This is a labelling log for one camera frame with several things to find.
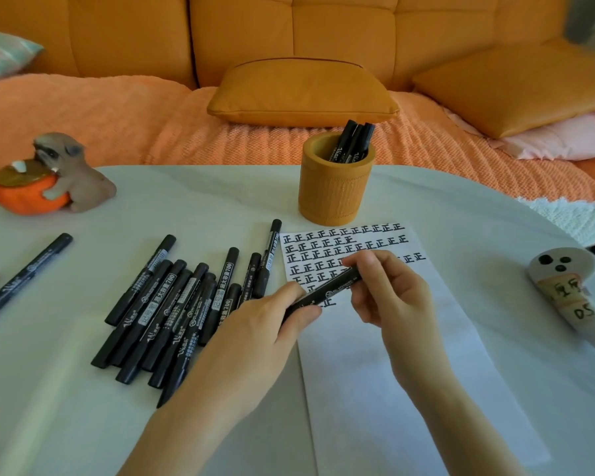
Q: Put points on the person's right hand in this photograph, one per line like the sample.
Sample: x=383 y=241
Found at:
x=406 y=317

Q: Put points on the person's left hand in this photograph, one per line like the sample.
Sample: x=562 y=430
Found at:
x=248 y=346

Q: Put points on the person's right thumb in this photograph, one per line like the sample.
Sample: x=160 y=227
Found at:
x=364 y=299

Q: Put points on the person's left thumb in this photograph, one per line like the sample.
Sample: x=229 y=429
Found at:
x=306 y=318

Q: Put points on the black marker pen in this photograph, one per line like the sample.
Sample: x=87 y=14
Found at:
x=343 y=141
x=25 y=277
x=329 y=290
x=357 y=143
x=367 y=138

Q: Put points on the person's left forearm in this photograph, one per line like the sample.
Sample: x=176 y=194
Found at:
x=183 y=436

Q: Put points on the person's right forearm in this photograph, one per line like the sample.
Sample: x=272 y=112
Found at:
x=451 y=421

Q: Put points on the white paper sheet with marks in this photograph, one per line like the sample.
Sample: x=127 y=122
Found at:
x=377 y=391

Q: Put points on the orange ribbed pen holder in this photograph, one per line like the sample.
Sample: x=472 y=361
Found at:
x=334 y=188

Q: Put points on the pile of black markers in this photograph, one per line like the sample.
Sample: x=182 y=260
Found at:
x=178 y=312

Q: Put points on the white ghost-shaped object with label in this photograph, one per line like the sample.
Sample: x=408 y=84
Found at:
x=572 y=297

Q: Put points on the orange rectangular cushion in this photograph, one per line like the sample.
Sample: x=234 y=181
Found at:
x=297 y=91

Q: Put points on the white lace cloth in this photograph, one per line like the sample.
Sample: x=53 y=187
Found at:
x=575 y=218

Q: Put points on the pink pillow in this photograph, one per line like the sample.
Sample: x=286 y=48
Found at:
x=560 y=138

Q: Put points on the orange knitted blanket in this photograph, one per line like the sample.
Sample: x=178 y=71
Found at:
x=129 y=123

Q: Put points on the large orange square cushion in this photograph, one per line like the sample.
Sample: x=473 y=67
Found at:
x=520 y=84

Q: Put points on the orange sofa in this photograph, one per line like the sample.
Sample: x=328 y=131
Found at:
x=327 y=29

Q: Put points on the raccoon figurine with orange persimmon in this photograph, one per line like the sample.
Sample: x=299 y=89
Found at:
x=64 y=178

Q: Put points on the striped pillow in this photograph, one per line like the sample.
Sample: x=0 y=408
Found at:
x=2 y=54

